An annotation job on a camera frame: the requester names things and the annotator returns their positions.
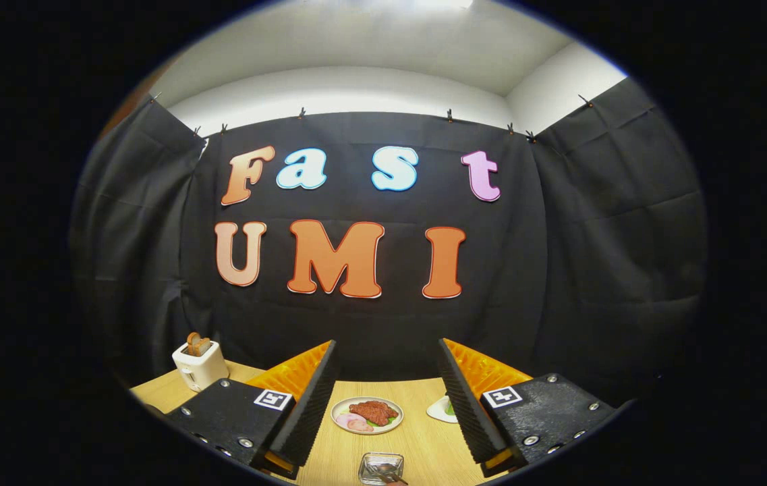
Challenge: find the white square coaster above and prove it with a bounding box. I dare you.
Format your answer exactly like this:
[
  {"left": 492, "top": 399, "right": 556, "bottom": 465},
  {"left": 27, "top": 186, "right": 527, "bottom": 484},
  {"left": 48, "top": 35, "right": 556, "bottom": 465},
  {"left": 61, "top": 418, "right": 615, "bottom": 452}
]
[{"left": 426, "top": 396, "right": 458, "bottom": 424}]

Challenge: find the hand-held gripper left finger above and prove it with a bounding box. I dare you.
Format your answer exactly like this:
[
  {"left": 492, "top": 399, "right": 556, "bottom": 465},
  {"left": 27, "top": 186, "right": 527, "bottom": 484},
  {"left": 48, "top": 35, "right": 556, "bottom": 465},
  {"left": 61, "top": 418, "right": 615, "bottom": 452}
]
[{"left": 166, "top": 340, "right": 339, "bottom": 479}]

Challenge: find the beige round plate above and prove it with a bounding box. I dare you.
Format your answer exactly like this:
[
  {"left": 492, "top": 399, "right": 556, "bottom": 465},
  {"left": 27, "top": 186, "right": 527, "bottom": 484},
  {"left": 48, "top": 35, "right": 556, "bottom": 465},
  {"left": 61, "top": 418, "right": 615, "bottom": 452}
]
[{"left": 331, "top": 396, "right": 404, "bottom": 435}]

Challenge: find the metal wire basket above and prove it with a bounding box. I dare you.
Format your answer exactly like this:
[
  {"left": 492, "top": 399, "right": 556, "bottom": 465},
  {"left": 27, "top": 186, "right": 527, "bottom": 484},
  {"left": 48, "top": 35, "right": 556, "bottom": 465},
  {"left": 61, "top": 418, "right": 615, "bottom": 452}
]
[{"left": 358, "top": 452, "right": 404, "bottom": 486}]

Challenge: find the brown steak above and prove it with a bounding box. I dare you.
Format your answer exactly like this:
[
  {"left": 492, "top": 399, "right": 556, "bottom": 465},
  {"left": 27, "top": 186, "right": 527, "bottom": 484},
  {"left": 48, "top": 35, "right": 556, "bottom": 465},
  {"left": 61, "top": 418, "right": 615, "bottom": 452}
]
[{"left": 349, "top": 401, "right": 399, "bottom": 427}]

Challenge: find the white toaster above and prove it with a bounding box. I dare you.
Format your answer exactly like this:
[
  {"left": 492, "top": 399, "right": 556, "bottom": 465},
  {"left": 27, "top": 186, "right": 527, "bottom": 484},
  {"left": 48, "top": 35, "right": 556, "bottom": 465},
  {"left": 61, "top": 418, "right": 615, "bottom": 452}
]
[{"left": 172, "top": 341, "right": 230, "bottom": 392}]

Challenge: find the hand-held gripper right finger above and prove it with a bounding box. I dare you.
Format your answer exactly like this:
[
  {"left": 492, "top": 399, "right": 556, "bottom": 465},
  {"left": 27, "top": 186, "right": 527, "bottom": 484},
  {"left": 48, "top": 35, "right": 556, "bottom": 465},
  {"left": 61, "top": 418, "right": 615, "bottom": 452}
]
[{"left": 438, "top": 337, "right": 631, "bottom": 479}]

